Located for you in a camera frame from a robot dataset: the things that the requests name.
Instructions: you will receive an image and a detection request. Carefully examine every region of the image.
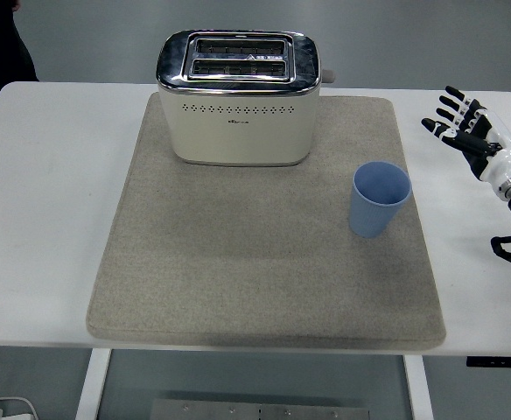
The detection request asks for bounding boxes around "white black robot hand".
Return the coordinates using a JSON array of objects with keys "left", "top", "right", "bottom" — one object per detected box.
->
[{"left": 420, "top": 85, "right": 511, "bottom": 197}]

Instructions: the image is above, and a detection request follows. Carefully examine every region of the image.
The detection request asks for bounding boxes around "black table control panel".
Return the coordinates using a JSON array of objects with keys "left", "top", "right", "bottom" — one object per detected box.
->
[{"left": 465, "top": 356, "right": 511, "bottom": 368}]

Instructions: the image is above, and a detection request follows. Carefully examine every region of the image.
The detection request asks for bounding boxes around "light blue ribbed cup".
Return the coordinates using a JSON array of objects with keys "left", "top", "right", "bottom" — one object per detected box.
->
[{"left": 347, "top": 160, "right": 413, "bottom": 240}]

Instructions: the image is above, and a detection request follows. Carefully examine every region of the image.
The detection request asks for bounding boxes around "cream chrome toaster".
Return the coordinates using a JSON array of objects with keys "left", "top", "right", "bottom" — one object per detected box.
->
[{"left": 155, "top": 29, "right": 338, "bottom": 168}]

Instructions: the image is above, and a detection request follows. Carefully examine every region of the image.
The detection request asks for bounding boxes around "white power strip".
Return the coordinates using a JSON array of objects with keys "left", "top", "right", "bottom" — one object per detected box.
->
[{"left": 0, "top": 395, "right": 38, "bottom": 420}]

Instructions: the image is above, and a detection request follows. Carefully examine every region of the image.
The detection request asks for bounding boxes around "beige fabric table mat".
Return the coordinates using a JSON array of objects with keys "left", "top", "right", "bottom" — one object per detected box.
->
[{"left": 84, "top": 94, "right": 447, "bottom": 351}]

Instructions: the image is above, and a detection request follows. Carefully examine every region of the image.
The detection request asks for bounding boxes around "white table leg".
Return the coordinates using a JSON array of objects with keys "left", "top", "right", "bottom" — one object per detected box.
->
[
  {"left": 73, "top": 348, "right": 113, "bottom": 420},
  {"left": 402, "top": 354, "right": 435, "bottom": 420}
]

